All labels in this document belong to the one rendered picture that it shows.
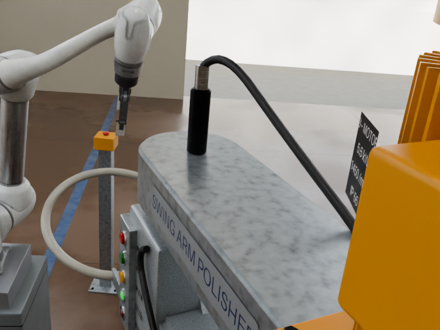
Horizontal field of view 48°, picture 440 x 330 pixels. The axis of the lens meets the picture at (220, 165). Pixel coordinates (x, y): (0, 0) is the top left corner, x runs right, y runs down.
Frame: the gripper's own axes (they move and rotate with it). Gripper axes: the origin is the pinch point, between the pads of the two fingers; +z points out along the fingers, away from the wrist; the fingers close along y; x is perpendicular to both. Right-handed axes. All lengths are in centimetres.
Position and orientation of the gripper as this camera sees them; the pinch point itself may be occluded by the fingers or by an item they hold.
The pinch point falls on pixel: (120, 120)
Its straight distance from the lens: 174.8
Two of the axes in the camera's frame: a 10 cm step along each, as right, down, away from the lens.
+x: 9.6, 0.9, 2.6
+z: -2.4, 7.0, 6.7
